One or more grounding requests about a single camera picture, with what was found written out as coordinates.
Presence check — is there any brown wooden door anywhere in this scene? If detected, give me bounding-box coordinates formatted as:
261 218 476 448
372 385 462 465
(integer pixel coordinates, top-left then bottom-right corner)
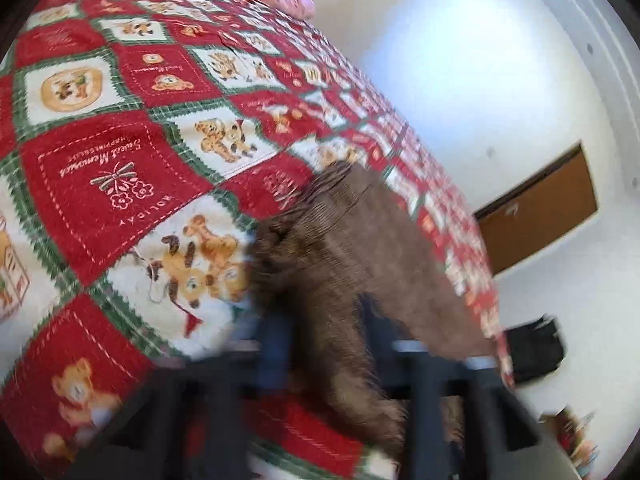
472 141 599 277

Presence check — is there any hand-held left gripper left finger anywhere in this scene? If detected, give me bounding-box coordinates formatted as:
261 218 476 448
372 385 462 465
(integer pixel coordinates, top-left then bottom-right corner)
65 305 296 480

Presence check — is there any red patchwork teddy-bear bedspread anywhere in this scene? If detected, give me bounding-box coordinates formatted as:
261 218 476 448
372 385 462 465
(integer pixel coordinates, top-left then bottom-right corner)
0 0 516 480

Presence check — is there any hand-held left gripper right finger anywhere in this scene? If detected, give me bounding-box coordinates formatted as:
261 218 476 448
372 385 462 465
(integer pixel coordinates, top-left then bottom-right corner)
357 292 568 480

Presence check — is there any brown knitted sun-pattern sweater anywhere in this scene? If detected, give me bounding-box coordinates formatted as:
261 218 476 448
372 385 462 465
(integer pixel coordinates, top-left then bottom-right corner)
247 160 501 461

